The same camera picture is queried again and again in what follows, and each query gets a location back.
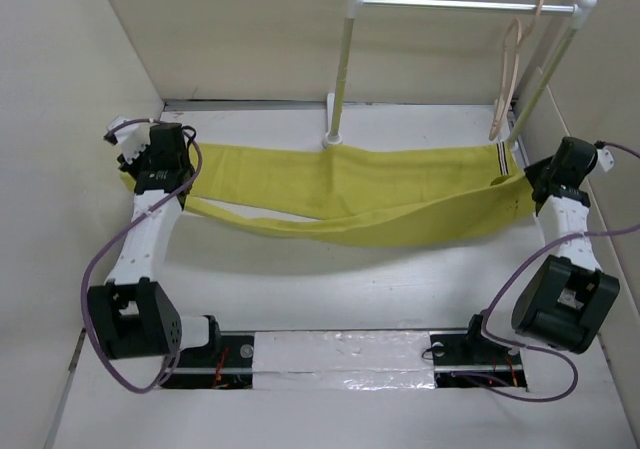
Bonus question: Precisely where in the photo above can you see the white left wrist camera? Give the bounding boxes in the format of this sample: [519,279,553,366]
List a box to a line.
[103,116,154,164]

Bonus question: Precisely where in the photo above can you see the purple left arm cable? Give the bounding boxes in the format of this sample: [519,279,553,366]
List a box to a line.
[79,118,204,395]

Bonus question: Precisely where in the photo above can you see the beige wooden hanger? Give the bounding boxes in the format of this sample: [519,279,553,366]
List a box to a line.
[489,0,545,141]

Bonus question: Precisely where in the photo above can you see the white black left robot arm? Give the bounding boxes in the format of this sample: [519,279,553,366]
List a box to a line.
[87,116,223,366]

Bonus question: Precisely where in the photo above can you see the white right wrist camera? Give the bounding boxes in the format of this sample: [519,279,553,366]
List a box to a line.
[594,141,615,174]

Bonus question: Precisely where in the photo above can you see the yellow trousers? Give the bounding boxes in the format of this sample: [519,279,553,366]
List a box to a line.
[115,139,537,248]

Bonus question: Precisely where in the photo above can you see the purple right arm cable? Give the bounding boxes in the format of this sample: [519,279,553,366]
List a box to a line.
[459,141,640,400]

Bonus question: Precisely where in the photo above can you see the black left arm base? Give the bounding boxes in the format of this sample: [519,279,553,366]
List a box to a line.
[160,332,255,390]

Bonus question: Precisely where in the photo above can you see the white clothes rack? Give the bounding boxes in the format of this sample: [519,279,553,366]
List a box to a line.
[320,0,597,153]

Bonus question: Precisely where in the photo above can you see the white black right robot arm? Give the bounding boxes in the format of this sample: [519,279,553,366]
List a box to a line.
[511,137,620,354]

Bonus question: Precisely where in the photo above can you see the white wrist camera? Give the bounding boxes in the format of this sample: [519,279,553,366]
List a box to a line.
[594,141,615,174]
[103,116,154,164]

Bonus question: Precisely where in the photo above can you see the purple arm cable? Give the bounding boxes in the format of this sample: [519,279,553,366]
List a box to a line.
[459,141,640,400]
[79,118,204,395]

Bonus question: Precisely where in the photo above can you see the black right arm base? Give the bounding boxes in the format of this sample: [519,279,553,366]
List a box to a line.
[421,332,528,389]

